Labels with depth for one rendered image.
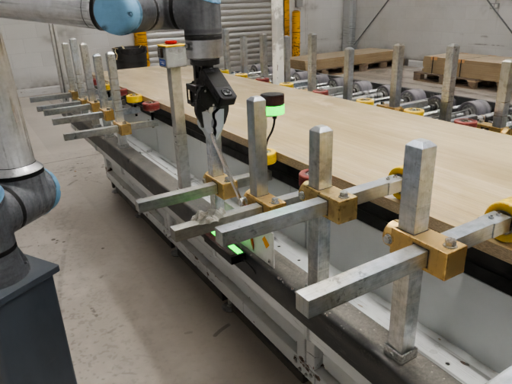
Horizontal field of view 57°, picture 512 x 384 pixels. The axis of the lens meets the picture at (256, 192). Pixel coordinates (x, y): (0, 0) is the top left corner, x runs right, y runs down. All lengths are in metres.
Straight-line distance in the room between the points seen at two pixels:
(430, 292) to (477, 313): 0.12
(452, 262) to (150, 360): 1.51
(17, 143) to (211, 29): 0.72
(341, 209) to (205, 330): 1.35
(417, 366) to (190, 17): 0.88
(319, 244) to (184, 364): 1.12
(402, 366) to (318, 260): 0.28
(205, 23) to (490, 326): 0.90
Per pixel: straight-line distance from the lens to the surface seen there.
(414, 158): 0.79
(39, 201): 1.62
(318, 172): 0.98
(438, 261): 0.81
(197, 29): 1.16
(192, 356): 2.07
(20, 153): 1.59
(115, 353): 2.16
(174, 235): 1.10
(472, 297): 1.10
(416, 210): 0.81
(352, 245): 1.32
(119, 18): 1.09
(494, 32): 9.30
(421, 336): 1.19
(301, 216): 0.94
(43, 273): 1.59
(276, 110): 1.18
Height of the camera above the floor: 1.34
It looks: 22 degrees down
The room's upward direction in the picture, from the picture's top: 2 degrees counter-clockwise
